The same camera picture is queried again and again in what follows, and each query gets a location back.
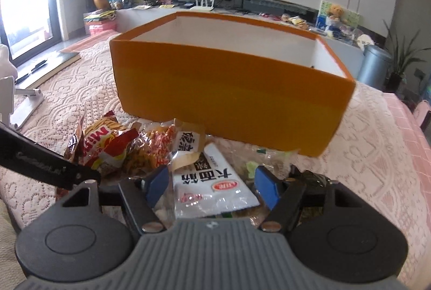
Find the orange cardboard box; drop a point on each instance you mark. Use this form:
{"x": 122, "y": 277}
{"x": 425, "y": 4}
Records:
{"x": 241, "y": 97}

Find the red orange snack bag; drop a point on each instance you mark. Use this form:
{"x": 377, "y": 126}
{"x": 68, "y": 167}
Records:
{"x": 102, "y": 146}

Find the white wifi router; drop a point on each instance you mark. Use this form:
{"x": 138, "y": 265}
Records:
{"x": 203, "y": 5}

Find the white marble tv cabinet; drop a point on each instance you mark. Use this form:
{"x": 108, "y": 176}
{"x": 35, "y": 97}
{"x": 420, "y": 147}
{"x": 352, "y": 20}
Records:
{"x": 245, "y": 34}

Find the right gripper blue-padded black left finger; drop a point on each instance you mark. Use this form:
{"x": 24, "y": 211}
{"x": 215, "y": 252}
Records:
{"x": 139, "y": 198}

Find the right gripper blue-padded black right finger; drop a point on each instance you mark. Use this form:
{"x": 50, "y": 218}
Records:
{"x": 283, "y": 199}

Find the potted plant right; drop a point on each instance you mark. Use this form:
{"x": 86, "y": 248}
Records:
{"x": 404, "y": 54}

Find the white noodle snack packet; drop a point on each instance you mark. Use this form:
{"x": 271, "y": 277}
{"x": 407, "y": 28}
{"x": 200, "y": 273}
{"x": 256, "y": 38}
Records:
{"x": 210, "y": 187}

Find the black notebook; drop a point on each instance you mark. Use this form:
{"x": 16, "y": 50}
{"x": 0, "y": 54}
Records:
{"x": 46, "y": 69}

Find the clear plastic snack wrapper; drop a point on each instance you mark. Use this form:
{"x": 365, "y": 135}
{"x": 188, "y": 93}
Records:
{"x": 246, "y": 161}

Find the pink storage box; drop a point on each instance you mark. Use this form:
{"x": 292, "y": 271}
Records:
{"x": 97, "y": 27}

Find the brown nut snack packet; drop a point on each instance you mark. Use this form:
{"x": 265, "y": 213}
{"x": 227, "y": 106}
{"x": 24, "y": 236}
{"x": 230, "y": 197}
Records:
{"x": 174, "y": 143}

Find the brown teddy bear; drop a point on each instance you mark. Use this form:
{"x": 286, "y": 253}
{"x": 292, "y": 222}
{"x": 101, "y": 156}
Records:
{"x": 335, "y": 12}

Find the grey pedal trash bin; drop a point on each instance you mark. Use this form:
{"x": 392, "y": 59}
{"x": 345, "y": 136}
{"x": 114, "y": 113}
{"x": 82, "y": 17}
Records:
{"x": 375, "y": 66}

